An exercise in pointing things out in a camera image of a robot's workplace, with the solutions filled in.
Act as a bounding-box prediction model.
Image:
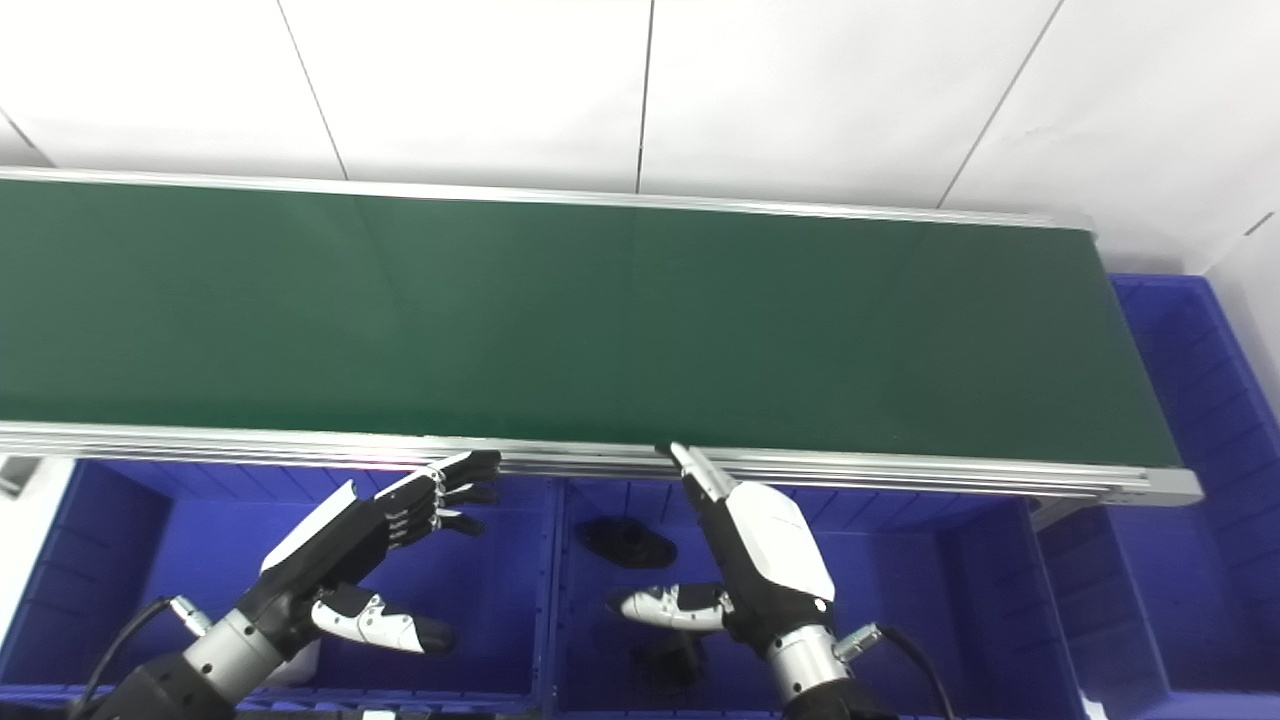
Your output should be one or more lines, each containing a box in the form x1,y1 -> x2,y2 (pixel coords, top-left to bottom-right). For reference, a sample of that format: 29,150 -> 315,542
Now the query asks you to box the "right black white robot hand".
607,442 -> 838,646

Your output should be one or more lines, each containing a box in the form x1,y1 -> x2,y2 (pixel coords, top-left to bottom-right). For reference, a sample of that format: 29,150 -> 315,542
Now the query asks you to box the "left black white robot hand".
236,450 -> 503,661

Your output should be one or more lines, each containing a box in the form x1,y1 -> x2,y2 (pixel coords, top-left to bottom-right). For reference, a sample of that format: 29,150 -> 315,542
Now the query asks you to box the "black flat flanged part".
579,514 -> 679,570

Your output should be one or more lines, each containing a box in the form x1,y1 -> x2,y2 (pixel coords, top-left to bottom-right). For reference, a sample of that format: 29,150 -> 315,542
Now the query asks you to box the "blue plastic bin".
544,477 -> 1088,720
0,457 -> 562,703
1034,274 -> 1280,720

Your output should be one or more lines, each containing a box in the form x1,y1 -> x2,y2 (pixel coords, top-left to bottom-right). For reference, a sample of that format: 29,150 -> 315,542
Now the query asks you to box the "aluminium conveyor support leg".
0,455 -> 47,499

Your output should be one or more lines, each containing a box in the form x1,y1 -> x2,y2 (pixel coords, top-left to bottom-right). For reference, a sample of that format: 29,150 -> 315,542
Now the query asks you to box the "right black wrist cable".
834,622 -> 958,720

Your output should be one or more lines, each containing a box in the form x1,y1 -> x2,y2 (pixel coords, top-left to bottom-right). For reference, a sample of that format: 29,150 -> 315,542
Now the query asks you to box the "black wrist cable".
834,622 -> 958,720
68,596 -> 213,720

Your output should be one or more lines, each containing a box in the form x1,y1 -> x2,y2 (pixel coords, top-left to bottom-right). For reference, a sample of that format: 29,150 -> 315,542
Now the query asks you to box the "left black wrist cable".
68,596 -> 213,720

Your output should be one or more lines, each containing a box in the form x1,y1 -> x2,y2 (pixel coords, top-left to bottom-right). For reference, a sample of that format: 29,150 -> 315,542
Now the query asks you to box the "green conveyor belt aluminium frame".
0,167 -> 1204,507

